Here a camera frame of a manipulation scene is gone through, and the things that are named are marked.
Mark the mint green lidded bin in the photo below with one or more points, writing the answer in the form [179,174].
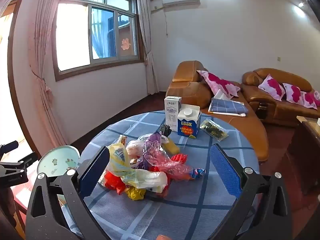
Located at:
[57,160]

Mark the blue candy wrapper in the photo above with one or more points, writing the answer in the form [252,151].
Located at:
[198,172]

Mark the pink floral pillow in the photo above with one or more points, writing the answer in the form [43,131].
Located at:
[308,100]
[317,100]
[293,93]
[220,83]
[272,87]

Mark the yellow sponge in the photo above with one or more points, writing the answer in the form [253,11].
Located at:
[173,148]

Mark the yellow and white plastic bag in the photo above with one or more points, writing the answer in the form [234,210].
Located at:
[120,160]

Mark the white milk carton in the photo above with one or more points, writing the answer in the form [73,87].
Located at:
[172,112]

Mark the brown leather chaise sofa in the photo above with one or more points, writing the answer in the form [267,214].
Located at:
[190,92]

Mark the red plastic bag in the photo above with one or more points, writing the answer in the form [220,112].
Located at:
[113,182]

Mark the red mesh net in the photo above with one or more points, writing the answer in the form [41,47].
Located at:
[179,158]

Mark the purple foil wrapper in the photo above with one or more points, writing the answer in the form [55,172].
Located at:
[153,145]

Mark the pink plastic bag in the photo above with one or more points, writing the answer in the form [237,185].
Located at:
[172,166]

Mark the pink curtain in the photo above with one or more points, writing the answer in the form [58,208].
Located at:
[47,67]

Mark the black mesh net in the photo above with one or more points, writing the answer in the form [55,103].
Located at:
[165,130]

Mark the blue carton with white cap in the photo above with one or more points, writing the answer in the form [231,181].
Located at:
[186,126]

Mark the pink window sticker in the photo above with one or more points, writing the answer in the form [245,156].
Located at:
[125,43]

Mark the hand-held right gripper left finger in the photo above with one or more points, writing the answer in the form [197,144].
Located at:
[96,170]

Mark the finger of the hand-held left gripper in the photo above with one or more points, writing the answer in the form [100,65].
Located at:
[8,147]
[17,171]

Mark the pale patterned curtain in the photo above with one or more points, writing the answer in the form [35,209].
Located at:
[148,42]

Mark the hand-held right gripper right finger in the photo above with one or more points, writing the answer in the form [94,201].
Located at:
[225,170]

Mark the wooden coffee table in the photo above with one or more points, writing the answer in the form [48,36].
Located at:
[307,155]

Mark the green seaweed packet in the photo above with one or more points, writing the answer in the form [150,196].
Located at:
[212,129]

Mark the wooden framed window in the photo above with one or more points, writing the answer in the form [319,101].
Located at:
[72,37]

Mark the clear plastic bag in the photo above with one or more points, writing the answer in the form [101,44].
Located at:
[135,148]

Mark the blue plaid tablecloth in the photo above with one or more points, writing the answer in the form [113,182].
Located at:
[175,212]

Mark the folded blue plaid cloth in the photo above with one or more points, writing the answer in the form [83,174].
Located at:
[227,106]

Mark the yellow wrapper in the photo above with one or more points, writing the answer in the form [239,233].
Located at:
[135,193]

